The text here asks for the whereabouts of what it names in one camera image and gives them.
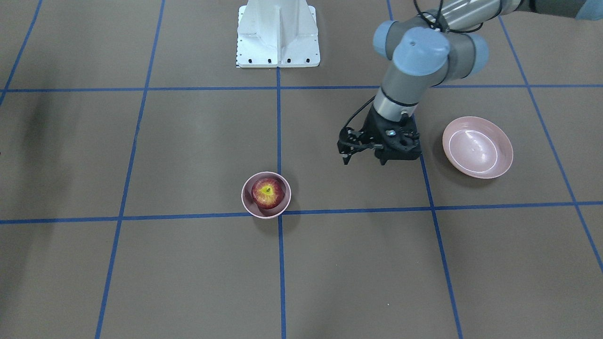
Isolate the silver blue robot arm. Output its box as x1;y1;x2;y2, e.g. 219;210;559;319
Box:
337;0;602;164

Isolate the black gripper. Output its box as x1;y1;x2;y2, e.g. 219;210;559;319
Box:
360;105;422;166

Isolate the red yellow apple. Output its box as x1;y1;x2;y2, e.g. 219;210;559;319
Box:
251;178;285;210

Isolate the pink plate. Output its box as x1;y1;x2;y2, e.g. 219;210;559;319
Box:
442;116;514;179

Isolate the pink bowl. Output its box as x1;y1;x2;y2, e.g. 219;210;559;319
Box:
240;171;292;219

